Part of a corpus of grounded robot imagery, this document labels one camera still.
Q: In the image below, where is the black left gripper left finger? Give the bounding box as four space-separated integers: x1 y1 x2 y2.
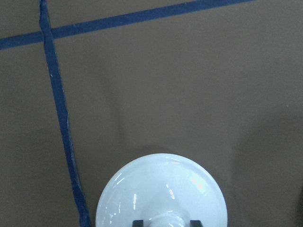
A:
132 220 144 227

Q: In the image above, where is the white enamel cup lid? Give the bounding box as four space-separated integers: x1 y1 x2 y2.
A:
95 153 228 227

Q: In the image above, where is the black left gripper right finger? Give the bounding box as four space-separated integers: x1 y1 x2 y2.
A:
190 220 202 227

